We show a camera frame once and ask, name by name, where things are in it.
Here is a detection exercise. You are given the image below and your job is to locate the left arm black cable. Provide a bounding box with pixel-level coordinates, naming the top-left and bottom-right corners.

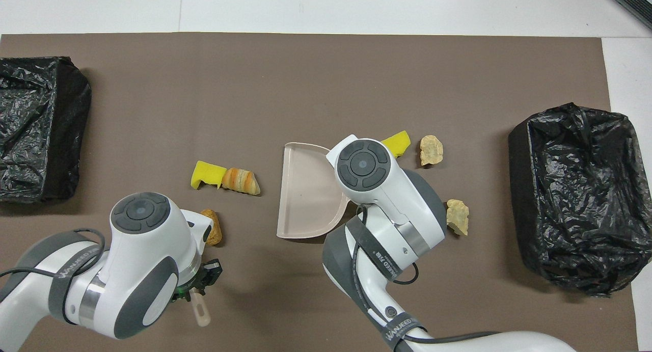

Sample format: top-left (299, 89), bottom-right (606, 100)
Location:
top-left (0, 228), bottom-right (106, 286)

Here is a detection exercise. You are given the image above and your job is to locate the beige hand brush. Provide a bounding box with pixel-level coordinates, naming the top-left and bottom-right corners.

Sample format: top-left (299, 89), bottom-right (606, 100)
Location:
top-left (189, 291), bottom-right (211, 328)

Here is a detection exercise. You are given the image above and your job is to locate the wedge yellow sponge piece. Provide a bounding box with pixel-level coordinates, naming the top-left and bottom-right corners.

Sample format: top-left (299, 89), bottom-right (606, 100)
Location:
top-left (382, 130), bottom-right (412, 158)

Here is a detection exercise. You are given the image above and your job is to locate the brown oval bread roll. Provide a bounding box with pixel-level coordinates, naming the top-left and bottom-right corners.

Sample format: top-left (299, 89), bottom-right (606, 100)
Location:
top-left (200, 209), bottom-right (223, 246)

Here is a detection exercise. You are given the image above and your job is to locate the L-shaped yellow sponge piece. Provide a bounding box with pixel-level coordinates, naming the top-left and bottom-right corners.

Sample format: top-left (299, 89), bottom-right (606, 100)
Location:
top-left (191, 160), bottom-right (228, 191)

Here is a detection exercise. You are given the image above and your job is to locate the oval pale bread piece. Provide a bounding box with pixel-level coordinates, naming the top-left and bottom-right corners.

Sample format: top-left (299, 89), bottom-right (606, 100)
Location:
top-left (420, 135), bottom-right (444, 167)

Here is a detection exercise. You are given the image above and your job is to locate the beige plastic dustpan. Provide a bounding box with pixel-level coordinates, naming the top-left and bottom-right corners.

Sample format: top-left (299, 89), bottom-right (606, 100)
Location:
top-left (277, 142), bottom-right (352, 239)

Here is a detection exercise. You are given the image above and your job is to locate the brown table mat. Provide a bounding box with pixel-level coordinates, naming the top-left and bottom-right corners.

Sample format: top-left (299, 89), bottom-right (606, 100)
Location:
top-left (0, 33), bottom-right (640, 352)

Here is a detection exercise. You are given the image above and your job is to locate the orange striped bread roll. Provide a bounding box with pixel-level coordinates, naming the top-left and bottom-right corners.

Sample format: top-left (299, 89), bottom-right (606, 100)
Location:
top-left (221, 167), bottom-right (261, 196)

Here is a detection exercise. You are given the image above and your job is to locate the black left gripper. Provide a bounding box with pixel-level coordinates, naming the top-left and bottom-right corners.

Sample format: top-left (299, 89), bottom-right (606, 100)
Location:
top-left (173, 259), bottom-right (224, 303)

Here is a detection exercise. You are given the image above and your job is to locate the jagged pale bread piece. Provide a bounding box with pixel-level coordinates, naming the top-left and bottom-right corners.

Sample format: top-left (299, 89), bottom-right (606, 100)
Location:
top-left (446, 199), bottom-right (470, 237)

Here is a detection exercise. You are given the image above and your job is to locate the black bag lined bin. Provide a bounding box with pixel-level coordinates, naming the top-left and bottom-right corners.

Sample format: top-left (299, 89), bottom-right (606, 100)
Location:
top-left (0, 57), bottom-right (93, 205)
top-left (508, 102), bottom-right (652, 297)

